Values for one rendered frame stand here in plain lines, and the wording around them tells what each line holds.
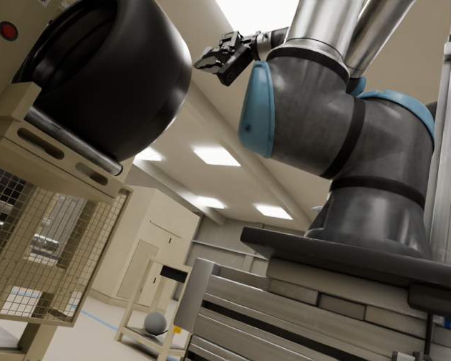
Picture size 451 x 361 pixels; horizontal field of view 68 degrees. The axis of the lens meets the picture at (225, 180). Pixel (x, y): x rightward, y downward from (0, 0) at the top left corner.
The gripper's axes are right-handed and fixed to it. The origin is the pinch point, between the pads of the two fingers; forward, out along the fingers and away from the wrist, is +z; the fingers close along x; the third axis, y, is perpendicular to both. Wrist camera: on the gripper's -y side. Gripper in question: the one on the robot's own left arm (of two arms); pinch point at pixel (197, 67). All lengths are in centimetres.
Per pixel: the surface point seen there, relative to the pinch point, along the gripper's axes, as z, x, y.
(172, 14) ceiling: 211, -143, 275
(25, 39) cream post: 31.2, 30.4, -12.1
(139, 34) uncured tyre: 10.0, 15.2, -0.1
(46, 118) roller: 25.7, 19.2, -29.6
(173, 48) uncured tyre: 8.6, 3.5, 6.5
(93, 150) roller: 25.7, 3.3, -29.1
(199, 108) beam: 260, -302, 257
